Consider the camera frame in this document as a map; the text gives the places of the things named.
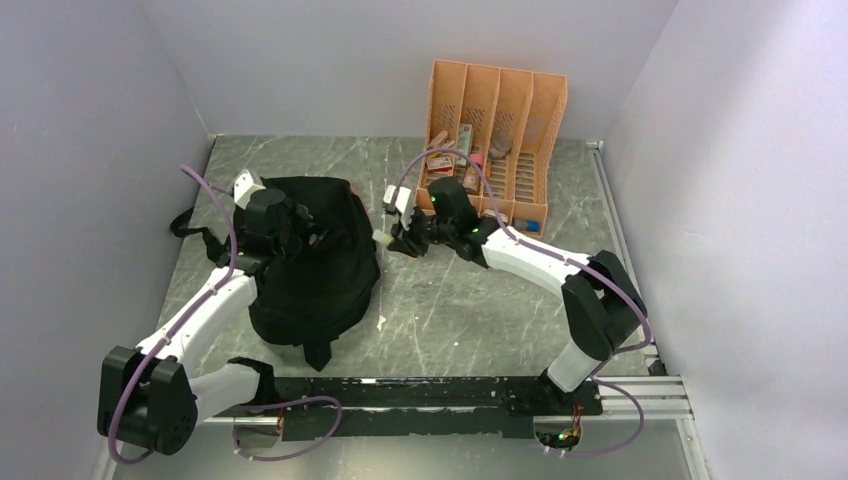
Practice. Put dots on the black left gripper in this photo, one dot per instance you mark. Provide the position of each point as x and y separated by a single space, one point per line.
301 217

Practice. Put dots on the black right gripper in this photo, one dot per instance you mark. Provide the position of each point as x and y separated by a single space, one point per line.
404 241

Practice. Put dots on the black student backpack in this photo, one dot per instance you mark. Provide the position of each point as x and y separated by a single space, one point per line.
327 288

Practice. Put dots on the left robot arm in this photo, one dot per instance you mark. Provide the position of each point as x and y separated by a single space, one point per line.
149 401

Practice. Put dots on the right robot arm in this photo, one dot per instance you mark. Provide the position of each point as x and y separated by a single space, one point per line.
603 307

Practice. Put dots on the white stapler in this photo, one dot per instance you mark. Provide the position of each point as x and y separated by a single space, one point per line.
493 214

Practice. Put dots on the brown bottle pink cap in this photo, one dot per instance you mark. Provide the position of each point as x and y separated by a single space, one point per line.
471 178

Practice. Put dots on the pink white small box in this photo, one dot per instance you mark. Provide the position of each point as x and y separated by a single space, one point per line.
440 165

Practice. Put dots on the blue capped small item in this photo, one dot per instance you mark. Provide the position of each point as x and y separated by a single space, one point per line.
527 225

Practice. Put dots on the green white box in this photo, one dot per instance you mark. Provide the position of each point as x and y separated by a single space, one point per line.
464 138

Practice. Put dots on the pink eraser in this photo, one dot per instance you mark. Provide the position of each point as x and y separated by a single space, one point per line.
439 140

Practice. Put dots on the grey round jar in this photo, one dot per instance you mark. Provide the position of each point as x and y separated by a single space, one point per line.
500 146

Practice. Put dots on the orange plastic desk organizer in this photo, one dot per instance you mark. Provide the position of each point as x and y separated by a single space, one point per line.
511 118

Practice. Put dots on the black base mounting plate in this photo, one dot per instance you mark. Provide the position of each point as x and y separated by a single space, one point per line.
358 407

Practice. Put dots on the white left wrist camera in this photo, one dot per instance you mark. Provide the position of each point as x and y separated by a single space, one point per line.
246 184

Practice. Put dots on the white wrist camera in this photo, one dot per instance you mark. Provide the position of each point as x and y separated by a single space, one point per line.
246 184
399 201

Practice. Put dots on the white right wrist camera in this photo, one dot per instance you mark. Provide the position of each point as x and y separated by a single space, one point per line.
399 201

